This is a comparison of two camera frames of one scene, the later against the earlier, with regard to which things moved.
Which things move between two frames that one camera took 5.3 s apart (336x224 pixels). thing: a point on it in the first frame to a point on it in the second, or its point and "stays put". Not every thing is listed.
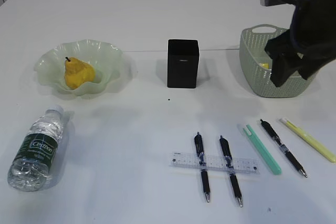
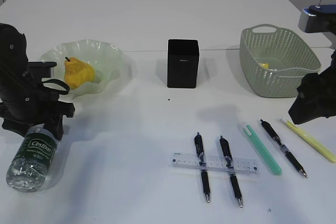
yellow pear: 77,72 stays put
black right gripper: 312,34 to 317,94
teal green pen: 271,162 stays put
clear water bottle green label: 30,171 stays put
